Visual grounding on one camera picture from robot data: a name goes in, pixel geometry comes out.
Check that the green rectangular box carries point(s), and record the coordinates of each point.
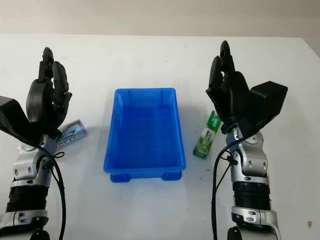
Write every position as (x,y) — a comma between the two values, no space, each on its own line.
(206,138)

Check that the blue plastic tray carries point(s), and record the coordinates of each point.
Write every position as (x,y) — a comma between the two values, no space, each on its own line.
(145,130)

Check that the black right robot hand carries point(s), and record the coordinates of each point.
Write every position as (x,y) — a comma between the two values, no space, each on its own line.
(232,100)

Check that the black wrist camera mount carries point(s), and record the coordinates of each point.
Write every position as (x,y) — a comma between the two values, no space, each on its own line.
(268,102)
(15,120)

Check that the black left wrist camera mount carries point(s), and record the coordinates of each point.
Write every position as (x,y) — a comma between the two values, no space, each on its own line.
(15,120)

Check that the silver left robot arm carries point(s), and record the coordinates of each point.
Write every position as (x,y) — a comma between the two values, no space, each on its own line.
(25,180)

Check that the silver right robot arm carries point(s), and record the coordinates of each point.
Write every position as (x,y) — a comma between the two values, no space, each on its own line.
(252,175)

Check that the silver purple toothpaste box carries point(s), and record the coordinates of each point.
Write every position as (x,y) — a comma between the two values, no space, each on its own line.
(73,133)

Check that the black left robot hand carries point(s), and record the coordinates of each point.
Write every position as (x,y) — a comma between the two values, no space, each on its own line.
(40,100)

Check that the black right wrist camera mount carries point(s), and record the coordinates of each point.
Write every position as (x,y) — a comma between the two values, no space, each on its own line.
(268,102)

